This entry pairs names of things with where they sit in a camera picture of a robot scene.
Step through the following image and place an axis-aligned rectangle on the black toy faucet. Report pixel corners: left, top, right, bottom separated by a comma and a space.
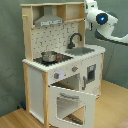
67, 33, 82, 49

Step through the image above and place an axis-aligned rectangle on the red right oven knob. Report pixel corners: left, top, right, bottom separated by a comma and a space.
72, 66, 78, 72

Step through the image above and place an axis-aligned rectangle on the red oven knob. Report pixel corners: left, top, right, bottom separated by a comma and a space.
54, 73, 60, 79
72, 66, 78, 72

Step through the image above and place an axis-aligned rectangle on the white cabinet door with dispenser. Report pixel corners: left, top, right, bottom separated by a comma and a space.
81, 55, 102, 96

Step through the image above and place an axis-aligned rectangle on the black stovetop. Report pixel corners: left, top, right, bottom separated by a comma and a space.
34, 54, 71, 66

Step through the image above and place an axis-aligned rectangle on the grey toy sink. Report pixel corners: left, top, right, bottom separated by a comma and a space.
66, 47, 94, 56

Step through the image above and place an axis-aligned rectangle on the red left oven knob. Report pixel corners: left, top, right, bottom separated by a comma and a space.
54, 73, 60, 79

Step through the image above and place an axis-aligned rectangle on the small steel pot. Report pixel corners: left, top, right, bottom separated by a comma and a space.
41, 51, 57, 62

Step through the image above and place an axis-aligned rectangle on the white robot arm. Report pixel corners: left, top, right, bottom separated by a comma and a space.
84, 0, 128, 46

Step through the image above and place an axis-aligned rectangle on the white oven door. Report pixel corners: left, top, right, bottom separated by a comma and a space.
49, 86, 96, 128

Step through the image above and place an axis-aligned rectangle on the wooden toy kitchen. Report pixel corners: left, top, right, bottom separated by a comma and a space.
22, 2, 105, 128

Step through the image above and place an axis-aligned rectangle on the grey range hood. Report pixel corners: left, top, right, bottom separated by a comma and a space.
34, 6, 64, 27

